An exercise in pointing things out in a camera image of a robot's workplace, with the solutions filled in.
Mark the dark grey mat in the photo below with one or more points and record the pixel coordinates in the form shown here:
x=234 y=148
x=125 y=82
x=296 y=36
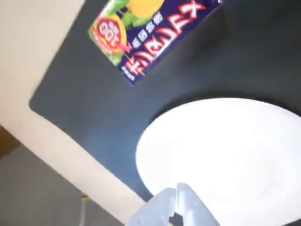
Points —
x=94 y=99

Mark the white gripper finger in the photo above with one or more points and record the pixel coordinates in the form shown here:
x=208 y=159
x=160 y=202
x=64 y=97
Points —
x=192 y=207
x=155 y=207

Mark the white round dish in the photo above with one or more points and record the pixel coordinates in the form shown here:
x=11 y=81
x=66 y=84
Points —
x=223 y=153

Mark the purple candy box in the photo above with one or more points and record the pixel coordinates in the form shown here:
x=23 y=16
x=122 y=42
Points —
x=152 y=42

